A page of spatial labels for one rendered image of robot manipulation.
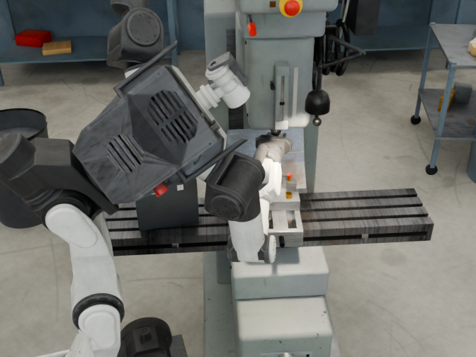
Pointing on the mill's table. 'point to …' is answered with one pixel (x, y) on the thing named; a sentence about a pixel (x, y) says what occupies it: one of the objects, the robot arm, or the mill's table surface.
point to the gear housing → (283, 25)
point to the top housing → (256, 7)
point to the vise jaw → (286, 202)
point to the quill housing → (297, 100)
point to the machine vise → (286, 221)
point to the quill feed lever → (313, 89)
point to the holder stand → (169, 207)
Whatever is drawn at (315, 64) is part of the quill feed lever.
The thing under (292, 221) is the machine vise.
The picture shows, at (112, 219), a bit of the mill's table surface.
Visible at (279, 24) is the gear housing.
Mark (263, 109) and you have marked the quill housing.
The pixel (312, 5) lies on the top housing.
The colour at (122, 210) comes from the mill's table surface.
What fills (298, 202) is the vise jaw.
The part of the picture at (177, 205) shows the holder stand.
